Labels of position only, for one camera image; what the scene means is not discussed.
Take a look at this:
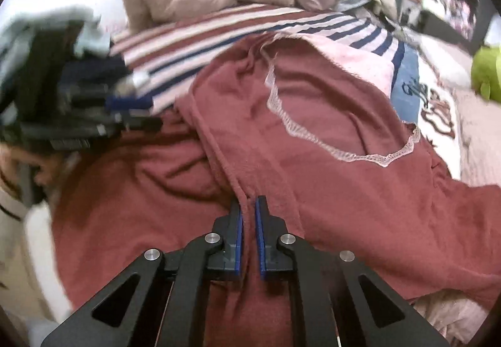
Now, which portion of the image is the dark desk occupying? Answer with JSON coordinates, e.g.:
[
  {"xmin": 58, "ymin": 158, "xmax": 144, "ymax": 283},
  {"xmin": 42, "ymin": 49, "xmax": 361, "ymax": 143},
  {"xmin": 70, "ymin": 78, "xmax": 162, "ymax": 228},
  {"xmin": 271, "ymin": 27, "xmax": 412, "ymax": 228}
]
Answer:
[{"xmin": 421, "ymin": 0, "xmax": 498, "ymax": 54}]

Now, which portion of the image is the green plush toy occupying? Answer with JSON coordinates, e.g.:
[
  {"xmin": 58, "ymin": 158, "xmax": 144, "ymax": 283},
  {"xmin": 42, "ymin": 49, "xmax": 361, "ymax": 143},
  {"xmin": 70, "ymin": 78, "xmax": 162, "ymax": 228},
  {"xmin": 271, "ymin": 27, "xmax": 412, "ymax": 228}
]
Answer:
[{"xmin": 471, "ymin": 45, "xmax": 501, "ymax": 103}]

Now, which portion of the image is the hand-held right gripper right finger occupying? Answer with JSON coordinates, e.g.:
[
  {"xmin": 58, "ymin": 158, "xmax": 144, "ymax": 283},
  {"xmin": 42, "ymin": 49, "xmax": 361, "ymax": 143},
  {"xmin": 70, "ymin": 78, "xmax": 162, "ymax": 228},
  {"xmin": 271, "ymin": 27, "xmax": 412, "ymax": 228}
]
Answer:
[{"xmin": 254, "ymin": 195, "xmax": 451, "ymax": 347}]

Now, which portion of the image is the grey green cloth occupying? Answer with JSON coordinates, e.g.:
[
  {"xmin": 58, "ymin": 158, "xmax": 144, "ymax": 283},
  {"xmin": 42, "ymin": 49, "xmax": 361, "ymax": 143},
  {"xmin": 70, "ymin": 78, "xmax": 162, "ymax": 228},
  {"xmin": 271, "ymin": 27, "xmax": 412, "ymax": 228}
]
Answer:
[{"xmin": 0, "ymin": 6, "xmax": 112, "ymax": 60}]

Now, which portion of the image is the dark red knit sweater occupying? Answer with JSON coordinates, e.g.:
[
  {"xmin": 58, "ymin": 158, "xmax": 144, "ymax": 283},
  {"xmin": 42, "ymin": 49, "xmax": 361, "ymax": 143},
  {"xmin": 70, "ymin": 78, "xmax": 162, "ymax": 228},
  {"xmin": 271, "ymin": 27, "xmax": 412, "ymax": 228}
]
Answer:
[{"xmin": 51, "ymin": 34, "xmax": 501, "ymax": 347}]

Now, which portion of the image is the striped blanket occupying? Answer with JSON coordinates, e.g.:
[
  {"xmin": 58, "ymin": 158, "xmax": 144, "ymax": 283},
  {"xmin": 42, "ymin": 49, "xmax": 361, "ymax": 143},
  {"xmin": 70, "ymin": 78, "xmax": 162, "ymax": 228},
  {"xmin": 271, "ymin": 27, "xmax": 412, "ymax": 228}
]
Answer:
[{"xmin": 110, "ymin": 4, "xmax": 405, "ymax": 117}]

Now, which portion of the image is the person's left hand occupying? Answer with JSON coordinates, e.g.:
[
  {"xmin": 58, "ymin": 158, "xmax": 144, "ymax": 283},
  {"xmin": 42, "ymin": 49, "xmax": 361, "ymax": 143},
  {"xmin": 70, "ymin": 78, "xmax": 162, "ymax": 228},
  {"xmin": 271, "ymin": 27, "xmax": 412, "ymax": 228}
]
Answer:
[{"xmin": 0, "ymin": 143, "xmax": 79, "ymax": 201}]

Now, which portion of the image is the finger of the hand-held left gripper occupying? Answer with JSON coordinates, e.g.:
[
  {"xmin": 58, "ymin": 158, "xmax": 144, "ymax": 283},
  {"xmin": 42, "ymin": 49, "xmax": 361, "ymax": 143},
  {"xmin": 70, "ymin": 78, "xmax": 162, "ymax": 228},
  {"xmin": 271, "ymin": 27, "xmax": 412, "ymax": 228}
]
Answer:
[
  {"xmin": 98, "ymin": 117, "xmax": 163, "ymax": 135},
  {"xmin": 65, "ymin": 83, "xmax": 151, "ymax": 115}
]

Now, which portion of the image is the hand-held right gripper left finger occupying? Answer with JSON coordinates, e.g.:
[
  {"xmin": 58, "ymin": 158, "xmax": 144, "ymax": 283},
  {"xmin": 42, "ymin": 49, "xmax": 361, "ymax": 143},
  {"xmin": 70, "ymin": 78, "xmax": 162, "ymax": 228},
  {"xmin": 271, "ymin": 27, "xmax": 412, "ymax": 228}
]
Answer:
[{"xmin": 41, "ymin": 198, "xmax": 245, "ymax": 347}]

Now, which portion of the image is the navy cloth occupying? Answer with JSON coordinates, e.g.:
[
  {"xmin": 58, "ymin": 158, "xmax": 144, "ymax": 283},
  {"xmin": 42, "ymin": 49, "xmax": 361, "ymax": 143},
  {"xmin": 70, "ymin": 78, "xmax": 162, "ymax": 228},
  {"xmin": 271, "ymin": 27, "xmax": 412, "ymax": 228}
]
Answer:
[{"xmin": 59, "ymin": 56, "xmax": 132, "ymax": 86}]

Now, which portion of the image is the pink cloth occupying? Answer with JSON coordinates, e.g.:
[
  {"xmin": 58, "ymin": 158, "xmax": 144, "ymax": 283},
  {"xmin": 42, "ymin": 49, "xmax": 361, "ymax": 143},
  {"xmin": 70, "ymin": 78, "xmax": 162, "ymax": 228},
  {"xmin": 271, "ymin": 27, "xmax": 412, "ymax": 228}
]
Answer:
[{"xmin": 305, "ymin": 34, "xmax": 395, "ymax": 95}]

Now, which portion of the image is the white printed blanket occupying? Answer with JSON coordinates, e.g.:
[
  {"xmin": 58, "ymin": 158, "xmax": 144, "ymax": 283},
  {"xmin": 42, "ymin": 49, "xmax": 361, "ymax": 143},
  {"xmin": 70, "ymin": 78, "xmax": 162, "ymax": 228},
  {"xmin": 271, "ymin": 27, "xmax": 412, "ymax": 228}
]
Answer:
[{"xmin": 391, "ymin": 32, "xmax": 501, "ymax": 345}]

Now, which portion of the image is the person's left forearm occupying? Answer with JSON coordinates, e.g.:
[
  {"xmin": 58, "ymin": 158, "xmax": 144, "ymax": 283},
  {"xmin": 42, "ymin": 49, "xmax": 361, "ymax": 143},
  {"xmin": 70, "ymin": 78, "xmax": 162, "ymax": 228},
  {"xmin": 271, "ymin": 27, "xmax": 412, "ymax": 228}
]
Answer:
[{"xmin": 0, "ymin": 183, "xmax": 73, "ymax": 332}]

